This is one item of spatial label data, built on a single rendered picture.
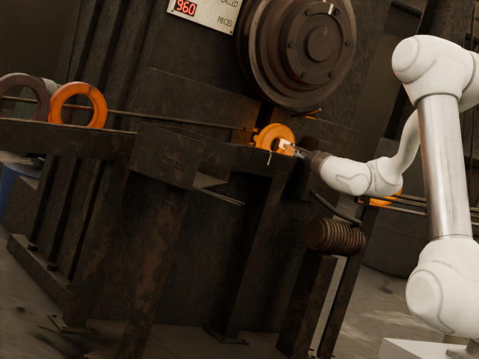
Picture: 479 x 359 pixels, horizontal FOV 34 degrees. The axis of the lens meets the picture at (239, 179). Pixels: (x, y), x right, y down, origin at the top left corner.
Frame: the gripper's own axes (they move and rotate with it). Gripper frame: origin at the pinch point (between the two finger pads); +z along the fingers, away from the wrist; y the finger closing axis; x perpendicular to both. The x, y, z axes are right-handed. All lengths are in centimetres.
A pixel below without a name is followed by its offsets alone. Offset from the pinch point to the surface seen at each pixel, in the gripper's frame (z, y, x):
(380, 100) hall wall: 616, 632, 8
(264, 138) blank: 4.6, -6.8, -0.2
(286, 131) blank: 4.9, 1.5, 4.2
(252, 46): 5.4, -24.1, 28.6
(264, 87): 4.3, -14.5, 17.0
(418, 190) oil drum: 137, 230, -27
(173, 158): -33, -63, -6
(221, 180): -24.6, -38.9, -11.7
